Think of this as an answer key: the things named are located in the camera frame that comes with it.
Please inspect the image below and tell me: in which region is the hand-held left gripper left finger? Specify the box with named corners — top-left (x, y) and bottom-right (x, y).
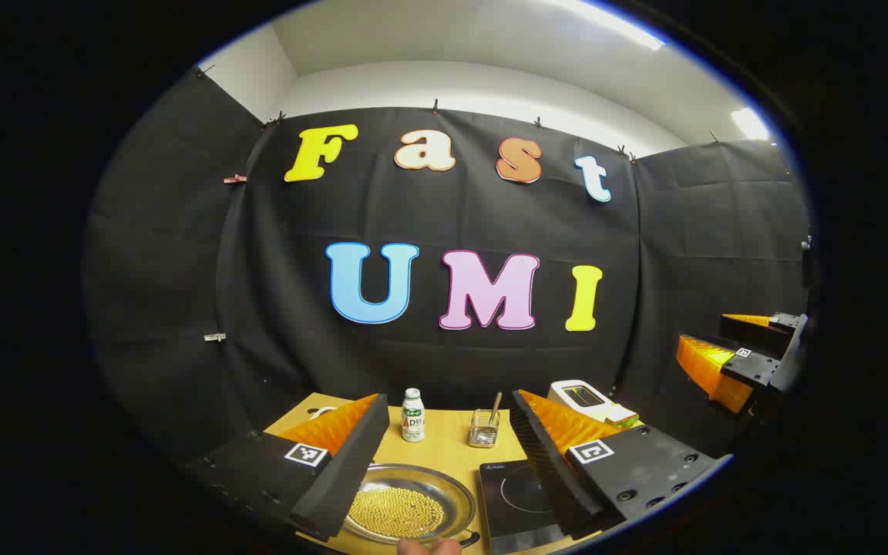
top-left (188, 393), bottom-right (392, 542)

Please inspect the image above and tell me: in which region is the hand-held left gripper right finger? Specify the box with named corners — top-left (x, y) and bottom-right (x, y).
top-left (510, 389), bottom-right (735, 542)

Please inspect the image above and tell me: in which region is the black induction cooktop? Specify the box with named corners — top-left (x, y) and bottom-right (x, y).
top-left (479, 460), bottom-right (591, 554)

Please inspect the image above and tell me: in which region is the stainless steel pot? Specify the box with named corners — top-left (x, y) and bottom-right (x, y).
top-left (344, 462), bottom-right (482, 550)

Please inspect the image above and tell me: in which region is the pile of yellow beans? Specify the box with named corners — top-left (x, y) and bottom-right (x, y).
top-left (348, 487), bottom-right (446, 540)

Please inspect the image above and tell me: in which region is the white toaster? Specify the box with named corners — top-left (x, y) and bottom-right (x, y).
top-left (548, 379), bottom-right (614, 423)

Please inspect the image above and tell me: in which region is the small white drink bottle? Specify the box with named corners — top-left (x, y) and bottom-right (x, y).
top-left (402, 388), bottom-right (426, 443)

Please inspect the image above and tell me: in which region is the small ceiling light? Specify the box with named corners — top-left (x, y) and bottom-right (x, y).
top-left (731, 108), bottom-right (770, 141)

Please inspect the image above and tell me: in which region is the black backdrop cloth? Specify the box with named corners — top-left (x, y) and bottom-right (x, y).
top-left (83, 66), bottom-right (811, 463)

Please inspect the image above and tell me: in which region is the metal wire basket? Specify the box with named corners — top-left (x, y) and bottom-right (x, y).
top-left (469, 409), bottom-right (501, 449)

